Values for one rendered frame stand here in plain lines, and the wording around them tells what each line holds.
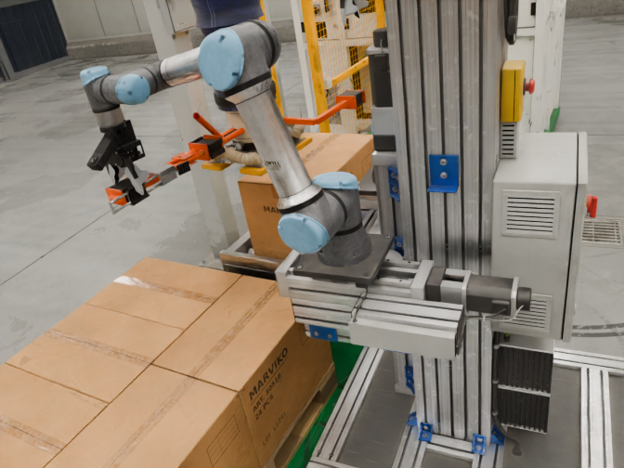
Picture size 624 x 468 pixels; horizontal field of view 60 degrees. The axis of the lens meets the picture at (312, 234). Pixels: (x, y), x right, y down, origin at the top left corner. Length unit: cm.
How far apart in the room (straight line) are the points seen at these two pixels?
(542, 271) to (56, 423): 157
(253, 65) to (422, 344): 75
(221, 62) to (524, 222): 81
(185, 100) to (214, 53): 204
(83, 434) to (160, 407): 25
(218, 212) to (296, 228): 221
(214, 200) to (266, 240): 106
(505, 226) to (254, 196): 120
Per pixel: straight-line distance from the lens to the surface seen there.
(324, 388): 244
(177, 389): 195
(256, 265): 240
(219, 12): 188
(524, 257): 147
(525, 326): 159
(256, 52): 121
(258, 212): 233
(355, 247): 141
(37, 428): 207
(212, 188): 337
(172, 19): 307
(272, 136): 121
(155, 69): 157
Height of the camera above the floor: 180
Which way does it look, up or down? 29 degrees down
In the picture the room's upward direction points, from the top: 10 degrees counter-clockwise
